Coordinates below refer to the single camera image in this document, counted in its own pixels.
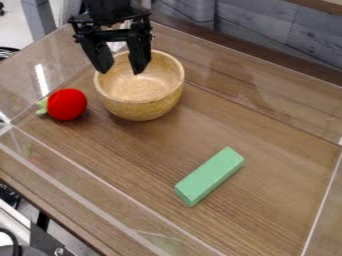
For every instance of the clear acrylic tray enclosure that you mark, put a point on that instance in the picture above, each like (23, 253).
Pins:
(101, 173)

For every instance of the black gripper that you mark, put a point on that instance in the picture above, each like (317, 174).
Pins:
(138, 41)

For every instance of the wooden bowl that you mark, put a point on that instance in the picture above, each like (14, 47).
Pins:
(141, 97)

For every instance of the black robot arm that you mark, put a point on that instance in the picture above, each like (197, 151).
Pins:
(107, 7)

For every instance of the clear acrylic corner bracket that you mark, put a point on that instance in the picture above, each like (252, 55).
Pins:
(118, 45)

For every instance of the green rectangular block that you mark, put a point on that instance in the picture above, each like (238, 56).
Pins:
(206, 178)

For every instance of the red plush fruit green leaf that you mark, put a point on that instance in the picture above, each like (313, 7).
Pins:
(65, 105)

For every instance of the black metal base bracket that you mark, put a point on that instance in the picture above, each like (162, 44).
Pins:
(46, 243)

